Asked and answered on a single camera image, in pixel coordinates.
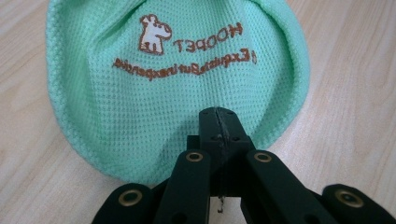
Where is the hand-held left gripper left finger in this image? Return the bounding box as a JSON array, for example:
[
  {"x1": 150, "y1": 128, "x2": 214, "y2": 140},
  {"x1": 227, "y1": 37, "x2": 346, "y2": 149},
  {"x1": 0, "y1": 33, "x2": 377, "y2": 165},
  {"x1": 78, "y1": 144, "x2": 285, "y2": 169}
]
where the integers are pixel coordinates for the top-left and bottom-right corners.
[{"x1": 186, "y1": 106, "x2": 225, "y2": 198}]

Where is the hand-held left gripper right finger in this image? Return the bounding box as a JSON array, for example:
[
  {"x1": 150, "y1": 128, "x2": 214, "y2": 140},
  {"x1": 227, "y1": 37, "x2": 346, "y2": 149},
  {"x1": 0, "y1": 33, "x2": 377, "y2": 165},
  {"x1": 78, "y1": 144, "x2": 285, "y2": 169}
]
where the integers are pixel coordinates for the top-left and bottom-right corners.
[{"x1": 217, "y1": 106, "x2": 257, "y2": 198}]

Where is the mint green striped pet garment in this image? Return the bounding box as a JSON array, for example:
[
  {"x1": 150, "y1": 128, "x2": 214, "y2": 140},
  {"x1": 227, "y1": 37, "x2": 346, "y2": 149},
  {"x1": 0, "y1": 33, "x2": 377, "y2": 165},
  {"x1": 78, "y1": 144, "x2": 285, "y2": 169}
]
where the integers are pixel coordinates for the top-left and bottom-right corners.
[{"x1": 45, "y1": 0, "x2": 312, "y2": 185}]

